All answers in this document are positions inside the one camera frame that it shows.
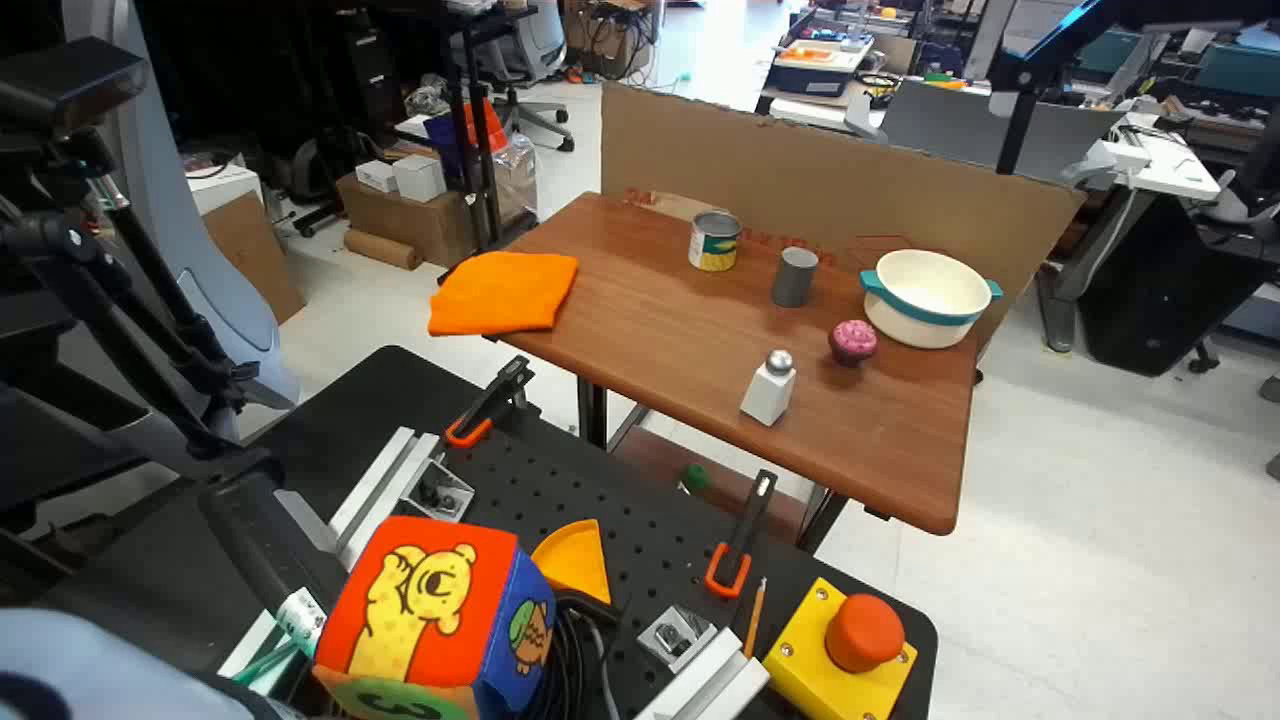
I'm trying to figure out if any white saltshaker with silver cap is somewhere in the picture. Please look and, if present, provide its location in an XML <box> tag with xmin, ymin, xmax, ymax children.
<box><xmin>742</xmin><ymin>346</ymin><xmax>795</xmax><ymax>428</ymax></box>

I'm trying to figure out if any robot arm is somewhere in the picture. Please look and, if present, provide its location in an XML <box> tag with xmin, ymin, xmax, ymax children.
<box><xmin>989</xmin><ymin>0</ymin><xmax>1280</xmax><ymax>177</ymax></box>

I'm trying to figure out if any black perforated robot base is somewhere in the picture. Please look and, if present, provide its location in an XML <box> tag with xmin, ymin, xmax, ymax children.
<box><xmin>52</xmin><ymin>338</ymin><xmax>941</xmax><ymax>720</ymax></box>

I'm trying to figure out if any white bowl with teal rim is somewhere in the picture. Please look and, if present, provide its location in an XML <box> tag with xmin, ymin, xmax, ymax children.
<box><xmin>861</xmin><ymin>247</ymin><xmax>1003</xmax><ymax>350</ymax></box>

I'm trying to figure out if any brown wooden table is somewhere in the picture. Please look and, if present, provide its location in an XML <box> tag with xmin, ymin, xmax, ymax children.
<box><xmin>507</xmin><ymin>190</ymin><xmax>978</xmax><ymax>536</ymax></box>

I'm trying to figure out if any left orange black clamp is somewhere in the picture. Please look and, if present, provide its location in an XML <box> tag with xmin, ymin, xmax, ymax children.
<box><xmin>443</xmin><ymin>357</ymin><xmax>534</xmax><ymax>447</ymax></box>

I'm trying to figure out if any orange black clamp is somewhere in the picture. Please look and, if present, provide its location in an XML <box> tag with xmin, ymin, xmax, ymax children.
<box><xmin>443</xmin><ymin>357</ymin><xmax>534</xmax><ymax>447</ymax></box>
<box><xmin>706</xmin><ymin>466</ymin><xmax>776</xmax><ymax>600</ymax></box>

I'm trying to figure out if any yellow labelled tin can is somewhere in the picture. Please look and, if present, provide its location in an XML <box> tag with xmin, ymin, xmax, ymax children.
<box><xmin>687</xmin><ymin>210</ymin><xmax>742</xmax><ymax>273</ymax></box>

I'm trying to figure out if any orange folded cloth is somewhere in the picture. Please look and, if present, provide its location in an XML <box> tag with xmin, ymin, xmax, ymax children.
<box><xmin>428</xmin><ymin>253</ymin><xmax>581</xmax><ymax>334</ymax></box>

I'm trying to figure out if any grey cylindrical cup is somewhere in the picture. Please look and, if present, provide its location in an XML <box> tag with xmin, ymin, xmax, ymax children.
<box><xmin>774</xmin><ymin>242</ymin><xmax>822</xmax><ymax>308</ymax></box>

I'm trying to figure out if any yellow orange wedge piece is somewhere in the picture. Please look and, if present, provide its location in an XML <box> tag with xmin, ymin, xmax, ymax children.
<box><xmin>534</xmin><ymin>521</ymin><xmax>614</xmax><ymax>604</ymax></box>

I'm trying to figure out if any right orange black clamp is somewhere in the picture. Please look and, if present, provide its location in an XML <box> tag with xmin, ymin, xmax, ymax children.
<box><xmin>706</xmin><ymin>466</ymin><xmax>776</xmax><ymax>600</ymax></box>

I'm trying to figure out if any pencil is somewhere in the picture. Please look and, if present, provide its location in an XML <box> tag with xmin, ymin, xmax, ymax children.
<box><xmin>744</xmin><ymin>574</ymin><xmax>768</xmax><ymax>661</ymax></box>

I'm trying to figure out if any cardboard box on floor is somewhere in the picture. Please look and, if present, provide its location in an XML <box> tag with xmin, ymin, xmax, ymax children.
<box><xmin>335</xmin><ymin>177</ymin><xmax>472</xmax><ymax>266</ymax></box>

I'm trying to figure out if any brown cardboard backboard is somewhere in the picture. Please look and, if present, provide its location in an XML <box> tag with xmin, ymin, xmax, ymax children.
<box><xmin>599</xmin><ymin>83</ymin><xmax>1082</xmax><ymax>296</ymax></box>

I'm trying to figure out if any colourful plush Pooh cube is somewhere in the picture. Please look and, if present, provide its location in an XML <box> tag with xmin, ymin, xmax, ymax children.
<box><xmin>313</xmin><ymin>514</ymin><xmax>555</xmax><ymax>720</ymax></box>

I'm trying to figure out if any yellow box with red button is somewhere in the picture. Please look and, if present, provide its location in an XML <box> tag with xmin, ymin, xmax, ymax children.
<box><xmin>765</xmin><ymin>581</ymin><xmax>918</xmax><ymax>720</ymax></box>

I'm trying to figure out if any aluminium rail left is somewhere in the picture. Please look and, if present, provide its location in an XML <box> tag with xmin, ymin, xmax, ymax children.
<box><xmin>330</xmin><ymin>428</ymin><xmax>440</xmax><ymax>568</ymax></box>

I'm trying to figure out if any aluminium rail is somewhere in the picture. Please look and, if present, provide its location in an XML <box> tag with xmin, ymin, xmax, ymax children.
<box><xmin>636</xmin><ymin>626</ymin><xmax>768</xmax><ymax>720</ymax></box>
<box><xmin>330</xmin><ymin>428</ymin><xmax>440</xmax><ymax>568</ymax></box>

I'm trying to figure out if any aluminium rail right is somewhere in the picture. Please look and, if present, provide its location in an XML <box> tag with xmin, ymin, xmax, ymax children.
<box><xmin>636</xmin><ymin>626</ymin><xmax>768</xmax><ymax>720</ymax></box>

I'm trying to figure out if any black camera tripod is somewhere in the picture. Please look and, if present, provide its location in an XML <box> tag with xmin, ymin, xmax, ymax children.
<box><xmin>0</xmin><ymin>36</ymin><xmax>261</xmax><ymax>514</ymax></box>

